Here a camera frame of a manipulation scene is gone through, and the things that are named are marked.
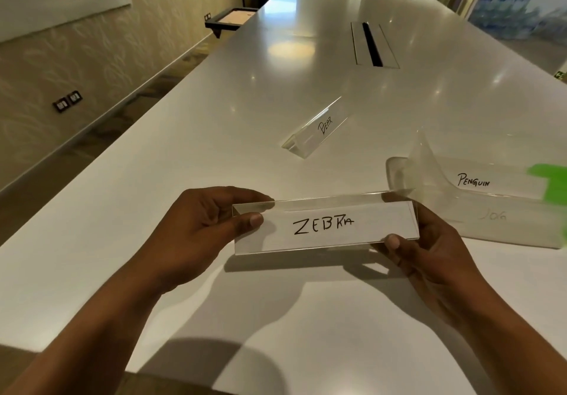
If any person's right hand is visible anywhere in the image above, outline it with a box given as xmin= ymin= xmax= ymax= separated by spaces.
xmin=381 ymin=191 xmax=484 ymax=321

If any person's left hand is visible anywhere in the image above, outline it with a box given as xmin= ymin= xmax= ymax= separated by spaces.
xmin=148 ymin=186 xmax=275 ymax=293

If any clear acrylic name holder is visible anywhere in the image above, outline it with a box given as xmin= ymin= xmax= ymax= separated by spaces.
xmin=439 ymin=193 xmax=567 ymax=249
xmin=232 ymin=191 xmax=421 ymax=257
xmin=385 ymin=129 xmax=567 ymax=208
xmin=281 ymin=96 xmax=349 ymax=158

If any person's right forearm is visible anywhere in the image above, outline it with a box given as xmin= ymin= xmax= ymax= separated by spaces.
xmin=436 ymin=275 xmax=567 ymax=395

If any person's left forearm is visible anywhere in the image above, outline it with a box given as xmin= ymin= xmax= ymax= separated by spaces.
xmin=0 ymin=249 xmax=193 ymax=395

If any white handwritten name card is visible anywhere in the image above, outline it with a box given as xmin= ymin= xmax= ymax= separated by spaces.
xmin=261 ymin=201 xmax=416 ymax=253
xmin=436 ymin=158 xmax=545 ymax=200
xmin=309 ymin=110 xmax=349 ymax=144

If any green paper sheet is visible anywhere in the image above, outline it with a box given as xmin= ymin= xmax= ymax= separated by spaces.
xmin=526 ymin=163 xmax=567 ymax=208

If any paper sheet in tray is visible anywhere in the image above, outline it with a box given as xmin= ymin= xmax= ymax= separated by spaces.
xmin=218 ymin=10 xmax=255 ymax=24

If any stack of water bottles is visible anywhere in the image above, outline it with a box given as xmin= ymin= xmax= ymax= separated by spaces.
xmin=468 ymin=0 xmax=567 ymax=42

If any table cable slot cover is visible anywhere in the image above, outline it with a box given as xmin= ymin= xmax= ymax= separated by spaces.
xmin=350 ymin=21 xmax=400 ymax=69

